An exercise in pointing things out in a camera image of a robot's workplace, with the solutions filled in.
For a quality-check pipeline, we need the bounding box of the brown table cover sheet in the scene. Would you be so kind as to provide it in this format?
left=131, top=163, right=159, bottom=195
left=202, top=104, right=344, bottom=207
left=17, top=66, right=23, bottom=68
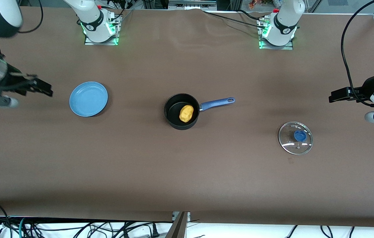
left=0, top=6, right=374, bottom=228

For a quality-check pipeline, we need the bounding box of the glass lid with blue knob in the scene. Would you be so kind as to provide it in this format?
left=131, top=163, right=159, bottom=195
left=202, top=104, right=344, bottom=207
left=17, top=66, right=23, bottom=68
left=278, top=121, right=314, bottom=156

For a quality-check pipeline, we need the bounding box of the grey metal box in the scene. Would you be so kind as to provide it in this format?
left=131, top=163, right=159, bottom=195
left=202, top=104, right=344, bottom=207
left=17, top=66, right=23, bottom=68
left=168, top=0, right=218, bottom=11

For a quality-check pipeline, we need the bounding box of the yellow potato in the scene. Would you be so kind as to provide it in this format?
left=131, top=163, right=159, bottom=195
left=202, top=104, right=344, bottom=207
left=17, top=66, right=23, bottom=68
left=179, top=104, right=194, bottom=123

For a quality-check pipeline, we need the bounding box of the blue round plate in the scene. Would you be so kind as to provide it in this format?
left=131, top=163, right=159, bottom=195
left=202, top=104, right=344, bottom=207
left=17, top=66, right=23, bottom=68
left=69, top=81, right=109, bottom=117

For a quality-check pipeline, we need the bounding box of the colourful toy pile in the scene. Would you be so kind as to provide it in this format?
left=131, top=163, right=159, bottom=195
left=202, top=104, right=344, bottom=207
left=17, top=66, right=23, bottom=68
left=248, top=0, right=274, bottom=9

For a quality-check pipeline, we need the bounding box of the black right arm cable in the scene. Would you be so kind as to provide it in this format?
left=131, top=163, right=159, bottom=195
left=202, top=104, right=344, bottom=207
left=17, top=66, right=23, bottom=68
left=18, top=0, right=44, bottom=34

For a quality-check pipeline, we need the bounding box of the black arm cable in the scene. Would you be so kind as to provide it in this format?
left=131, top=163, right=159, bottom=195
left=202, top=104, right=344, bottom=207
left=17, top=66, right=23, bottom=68
left=340, top=0, right=374, bottom=107
left=18, top=0, right=44, bottom=34

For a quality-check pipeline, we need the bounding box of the black pot with blue handle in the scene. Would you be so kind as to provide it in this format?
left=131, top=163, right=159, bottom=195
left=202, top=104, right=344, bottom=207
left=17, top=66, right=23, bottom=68
left=164, top=93, right=236, bottom=131

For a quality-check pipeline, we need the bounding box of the black floor cable with plug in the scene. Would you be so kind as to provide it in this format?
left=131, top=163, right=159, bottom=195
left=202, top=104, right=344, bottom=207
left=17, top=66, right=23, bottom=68
left=121, top=222, right=161, bottom=238

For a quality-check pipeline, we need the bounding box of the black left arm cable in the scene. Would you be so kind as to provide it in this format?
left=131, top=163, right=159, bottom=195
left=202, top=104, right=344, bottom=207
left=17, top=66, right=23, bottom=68
left=340, top=0, right=374, bottom=107

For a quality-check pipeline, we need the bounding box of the black cable on table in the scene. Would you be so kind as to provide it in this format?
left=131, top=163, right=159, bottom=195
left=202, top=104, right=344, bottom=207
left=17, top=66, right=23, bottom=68
left=203, top=11, right=262, bottom=27
left=238, top=9, right=265, bottom=20

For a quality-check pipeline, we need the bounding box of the aluminium frame post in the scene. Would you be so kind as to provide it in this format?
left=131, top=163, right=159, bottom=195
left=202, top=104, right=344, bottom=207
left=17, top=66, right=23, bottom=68
left=165, top=211, right=191, bottom=238

